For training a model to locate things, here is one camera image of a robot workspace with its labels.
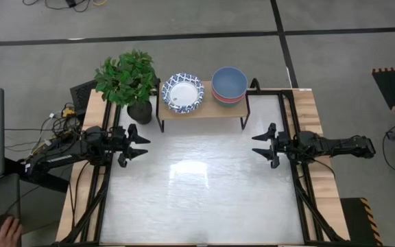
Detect wooden shelf black metal frame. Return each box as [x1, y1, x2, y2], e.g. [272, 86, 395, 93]
[155, 80, 252, 134]

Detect teal plastic bowl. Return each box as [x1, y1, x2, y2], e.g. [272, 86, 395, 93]
[214, 96, 246, 108]

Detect pink plastic bowl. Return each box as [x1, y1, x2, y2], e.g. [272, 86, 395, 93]
[213, 93, 247, 105]

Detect black mat yellow hazard stripes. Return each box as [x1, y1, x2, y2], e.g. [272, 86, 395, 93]
[340, 197, 384, 247]
[371, 65, 395, 113]

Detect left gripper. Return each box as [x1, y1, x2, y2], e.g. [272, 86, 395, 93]
[110, 123, 152, 169]

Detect black metal table frame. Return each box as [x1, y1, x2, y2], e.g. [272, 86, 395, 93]
[55, 87, 351, 247]

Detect green leafy plant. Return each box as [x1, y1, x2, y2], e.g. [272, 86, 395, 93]
[93, 48, 158, 108]

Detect black plant pot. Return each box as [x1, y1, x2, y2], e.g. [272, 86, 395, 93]
[125, 98, 154, 126]

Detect person's hand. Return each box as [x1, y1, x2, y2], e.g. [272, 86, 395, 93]
[0, 216, 24, 247]

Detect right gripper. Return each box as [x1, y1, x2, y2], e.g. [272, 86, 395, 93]
[251, 122, 298, 169]

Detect black computer mouse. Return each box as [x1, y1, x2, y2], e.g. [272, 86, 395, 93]
[0, 213, 13, 229]

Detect blue plastic bowl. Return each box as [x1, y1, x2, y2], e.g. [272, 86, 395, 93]
[211, 66, 249, 101]

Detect orange plastic bowl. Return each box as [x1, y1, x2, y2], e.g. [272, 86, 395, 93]
[212, 89, 248, 103]

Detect black cable bundle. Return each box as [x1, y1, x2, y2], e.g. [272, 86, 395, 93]
[4, 102, 85, 162]

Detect black mesh box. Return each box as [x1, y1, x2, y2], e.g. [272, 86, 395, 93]
[69, 79, 99, 118]

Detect black floor cable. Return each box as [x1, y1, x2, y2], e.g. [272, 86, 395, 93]
[22, 0, 92, 14]

